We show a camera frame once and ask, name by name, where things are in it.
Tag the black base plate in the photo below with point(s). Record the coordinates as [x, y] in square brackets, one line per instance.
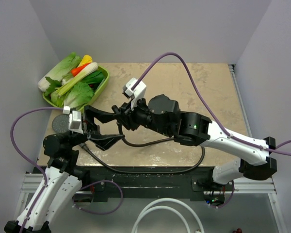
[105, 183]

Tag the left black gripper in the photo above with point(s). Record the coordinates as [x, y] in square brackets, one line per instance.
[103, 141]

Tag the dark green vegetable toy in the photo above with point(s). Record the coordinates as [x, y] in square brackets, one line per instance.
[94, 78]

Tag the napa cabbage toy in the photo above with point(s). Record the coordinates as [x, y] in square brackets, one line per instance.
[63, 67]

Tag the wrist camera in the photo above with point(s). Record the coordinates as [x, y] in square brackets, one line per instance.
[134, 94]
[74, 119]

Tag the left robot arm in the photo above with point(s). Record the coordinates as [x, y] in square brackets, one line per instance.
[62, 178]

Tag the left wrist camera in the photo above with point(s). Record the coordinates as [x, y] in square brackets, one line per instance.
[74, 119]

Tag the green lettuce toy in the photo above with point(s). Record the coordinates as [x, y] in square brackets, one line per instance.
[79, 95]

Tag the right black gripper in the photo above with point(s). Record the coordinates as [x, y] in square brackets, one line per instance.
[130, 123]

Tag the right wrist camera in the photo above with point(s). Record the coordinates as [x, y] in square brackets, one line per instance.
[134, 94]

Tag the orange carrot toy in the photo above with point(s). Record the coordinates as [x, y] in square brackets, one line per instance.
[77, 70]

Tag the grey shower head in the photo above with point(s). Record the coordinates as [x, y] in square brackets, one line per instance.
[60, 123]

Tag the white leek toy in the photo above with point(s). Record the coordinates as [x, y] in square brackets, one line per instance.
[82, 74]

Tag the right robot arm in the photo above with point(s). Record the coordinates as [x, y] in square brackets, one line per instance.
[164, 116]

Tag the red small object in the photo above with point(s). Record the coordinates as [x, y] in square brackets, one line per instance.
[239, 230]

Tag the yellow pepper toy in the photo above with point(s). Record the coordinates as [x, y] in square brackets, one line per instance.
[85, 60]

